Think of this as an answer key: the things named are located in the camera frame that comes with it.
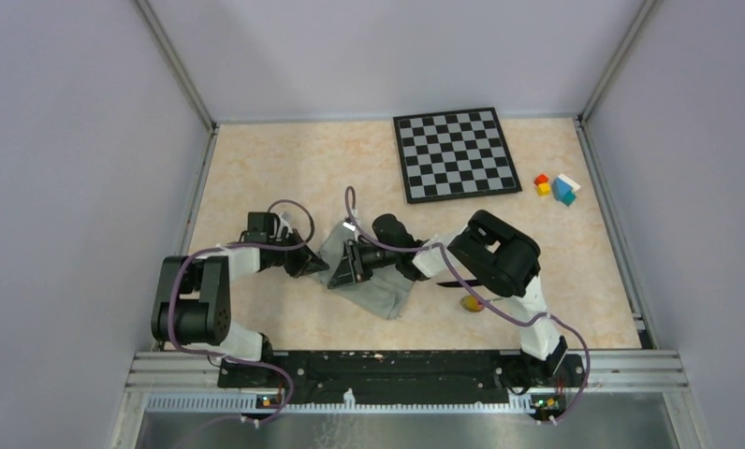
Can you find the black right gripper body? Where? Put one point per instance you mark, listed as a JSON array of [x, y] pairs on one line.
[[374, 258]]

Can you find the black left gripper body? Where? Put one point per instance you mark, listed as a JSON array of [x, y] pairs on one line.
[[287, 257]]

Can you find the grey cloth napkin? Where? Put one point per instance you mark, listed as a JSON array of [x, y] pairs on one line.
[[384, 295]]

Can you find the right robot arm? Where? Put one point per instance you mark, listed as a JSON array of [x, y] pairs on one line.
[[491, 260]]

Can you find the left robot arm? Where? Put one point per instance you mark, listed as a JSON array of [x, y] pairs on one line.
[[192, 303]]

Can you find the dark purple knife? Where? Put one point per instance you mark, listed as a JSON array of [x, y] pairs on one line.
[[457, 284]]

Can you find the iridescent metal spoon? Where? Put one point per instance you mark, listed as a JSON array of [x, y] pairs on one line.
[[472, 304]]

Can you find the black and grey chessboard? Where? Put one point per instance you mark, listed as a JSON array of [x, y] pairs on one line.
[[454, 154]]

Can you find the yellow wooden block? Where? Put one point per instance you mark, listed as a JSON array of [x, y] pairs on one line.
[[543, 189]]

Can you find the red wooden block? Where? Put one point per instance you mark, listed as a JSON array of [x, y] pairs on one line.
[[541, 179]]

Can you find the blue wooden block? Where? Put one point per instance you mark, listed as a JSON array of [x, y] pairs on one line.
[[560, 189]]

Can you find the white wooden block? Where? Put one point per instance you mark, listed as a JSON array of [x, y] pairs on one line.
[[573, 185]]

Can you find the teal wooden block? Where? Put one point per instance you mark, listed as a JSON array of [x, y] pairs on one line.
[[569, 198]]

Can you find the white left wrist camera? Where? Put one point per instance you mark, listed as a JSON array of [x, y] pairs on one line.
[[285, 220]]

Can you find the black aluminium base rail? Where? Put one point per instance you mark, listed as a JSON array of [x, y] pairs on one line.
[[392, 382]]

